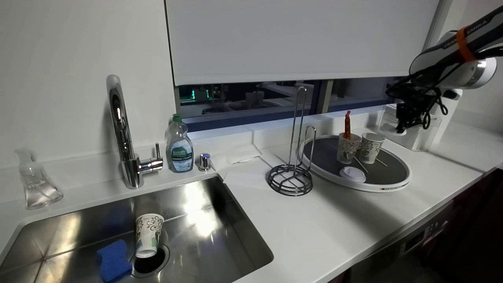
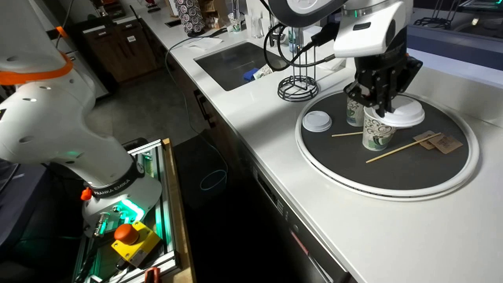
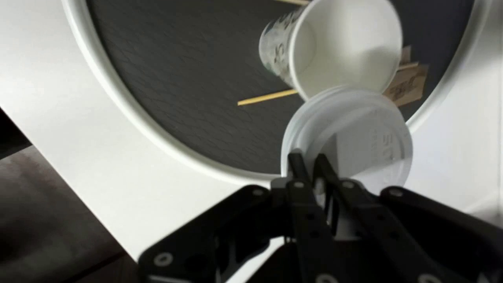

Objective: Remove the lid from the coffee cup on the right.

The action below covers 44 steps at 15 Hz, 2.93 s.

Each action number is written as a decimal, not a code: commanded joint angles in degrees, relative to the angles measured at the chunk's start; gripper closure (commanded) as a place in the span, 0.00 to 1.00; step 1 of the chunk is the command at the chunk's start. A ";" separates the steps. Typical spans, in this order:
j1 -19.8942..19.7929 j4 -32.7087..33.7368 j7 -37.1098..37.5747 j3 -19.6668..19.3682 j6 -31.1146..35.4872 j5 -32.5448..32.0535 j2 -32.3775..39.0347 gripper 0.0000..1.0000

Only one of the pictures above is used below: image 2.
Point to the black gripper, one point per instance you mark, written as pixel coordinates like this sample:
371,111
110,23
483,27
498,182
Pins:
385,71

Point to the white plastic cup lid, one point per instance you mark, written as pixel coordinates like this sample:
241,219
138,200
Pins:
409,112
316,122

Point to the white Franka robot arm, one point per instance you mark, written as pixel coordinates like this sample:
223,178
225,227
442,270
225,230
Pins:
47,120

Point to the wooden stir stick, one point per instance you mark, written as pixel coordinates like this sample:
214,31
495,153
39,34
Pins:
346,134
402,148

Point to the brown sugar packet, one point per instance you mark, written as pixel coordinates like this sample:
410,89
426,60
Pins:
446,142
423,141

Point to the round black tray white rim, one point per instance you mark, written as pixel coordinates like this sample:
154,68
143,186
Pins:
409,174

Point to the dish soap bottle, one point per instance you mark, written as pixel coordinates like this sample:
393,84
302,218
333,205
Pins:
294,42

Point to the dark glass window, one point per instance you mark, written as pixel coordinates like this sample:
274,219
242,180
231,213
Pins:
456,32

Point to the blue sponge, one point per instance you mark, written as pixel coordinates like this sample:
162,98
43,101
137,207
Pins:
247,76

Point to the stainless steel sink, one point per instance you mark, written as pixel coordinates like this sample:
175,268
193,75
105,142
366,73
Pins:
225,68

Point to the dark under-counter cabinet front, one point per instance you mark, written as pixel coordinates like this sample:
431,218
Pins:
292,237

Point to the blue rubber band loop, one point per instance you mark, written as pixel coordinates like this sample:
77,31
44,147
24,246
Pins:
212,189

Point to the patterned tall vase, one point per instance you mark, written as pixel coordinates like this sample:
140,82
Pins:
189,16

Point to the brown wooden cabinet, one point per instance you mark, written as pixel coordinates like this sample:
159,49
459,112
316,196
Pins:
118,49

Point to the yellow emergency stop button box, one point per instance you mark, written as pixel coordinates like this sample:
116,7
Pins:
135,243

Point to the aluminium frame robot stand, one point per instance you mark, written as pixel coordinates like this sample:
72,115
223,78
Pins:
175,221

